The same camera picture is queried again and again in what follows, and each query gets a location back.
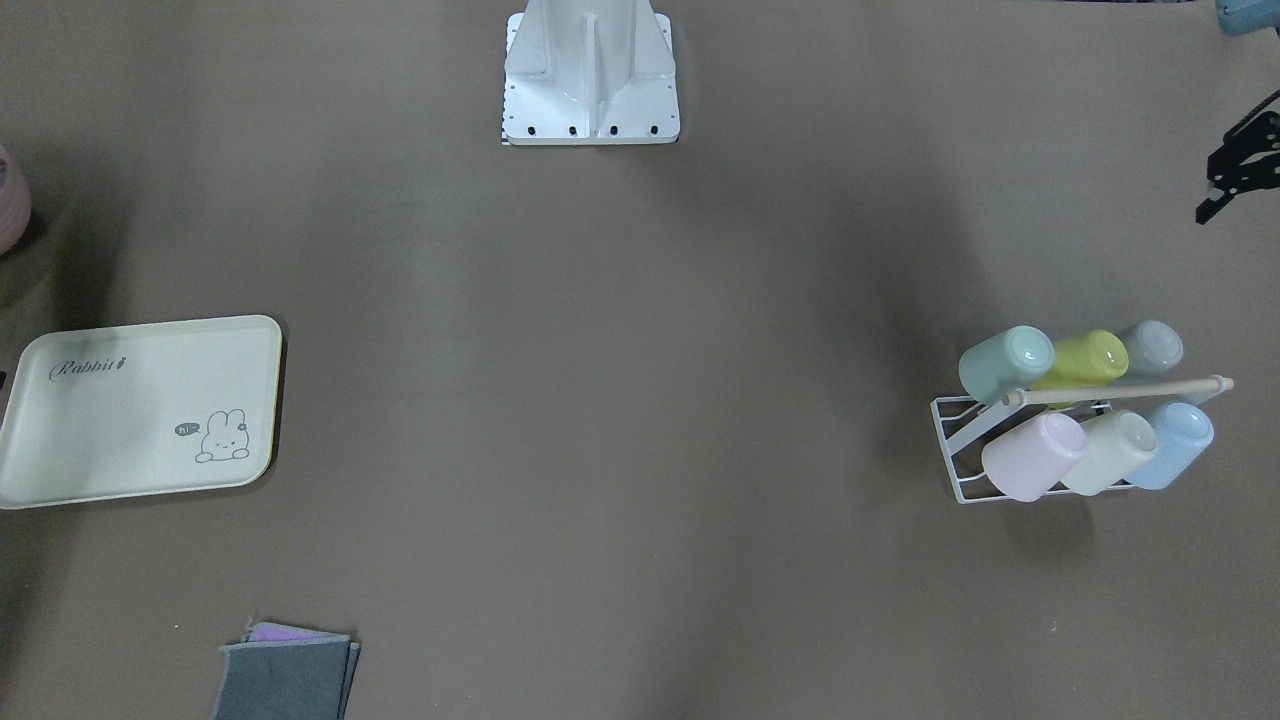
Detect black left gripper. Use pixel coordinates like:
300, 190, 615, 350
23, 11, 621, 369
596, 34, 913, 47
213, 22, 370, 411
1196, 91, 1279, 225

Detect green cup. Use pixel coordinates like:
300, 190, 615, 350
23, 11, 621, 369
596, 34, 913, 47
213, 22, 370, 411
957, 325, 1056, 405

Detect cream rabbit tray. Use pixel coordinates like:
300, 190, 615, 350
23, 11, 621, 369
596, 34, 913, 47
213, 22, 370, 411
1, 314, 284, 510

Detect grey cup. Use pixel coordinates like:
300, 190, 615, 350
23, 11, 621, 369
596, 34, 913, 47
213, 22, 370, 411
1116, 320, 1185, 386

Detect yellow cup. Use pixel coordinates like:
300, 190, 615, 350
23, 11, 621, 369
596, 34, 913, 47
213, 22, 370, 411
1030, 329, 1130, 391

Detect blue cup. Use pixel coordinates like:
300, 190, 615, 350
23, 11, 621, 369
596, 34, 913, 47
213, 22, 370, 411
1125, 401, 1215, 491

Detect white cup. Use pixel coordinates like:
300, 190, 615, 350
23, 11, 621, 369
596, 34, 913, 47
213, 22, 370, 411
1061, 410, 1158, 496

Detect pink cup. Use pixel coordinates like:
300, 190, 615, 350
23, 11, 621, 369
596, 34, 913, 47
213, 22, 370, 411
980, 413, 1087, 502

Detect grey cloth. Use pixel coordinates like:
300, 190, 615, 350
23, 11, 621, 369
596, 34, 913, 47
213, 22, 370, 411
212, 638, 360, 719

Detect purple cloth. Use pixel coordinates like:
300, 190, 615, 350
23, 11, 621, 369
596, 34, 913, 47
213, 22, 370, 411
241, 621, 361, 703

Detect large pink bowl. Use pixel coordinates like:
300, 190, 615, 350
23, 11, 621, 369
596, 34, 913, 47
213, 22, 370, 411
0, 145, 32, 255

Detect wooden rack handle rod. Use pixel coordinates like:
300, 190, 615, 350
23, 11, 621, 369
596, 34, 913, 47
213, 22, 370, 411
1001, 375, 1235, 407

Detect white wire cup rack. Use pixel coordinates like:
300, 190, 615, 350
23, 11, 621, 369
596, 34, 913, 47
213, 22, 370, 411
931, 396, 1132, 505

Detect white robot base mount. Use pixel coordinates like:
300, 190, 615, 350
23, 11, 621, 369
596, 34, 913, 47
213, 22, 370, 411
500, 1, 681, 146

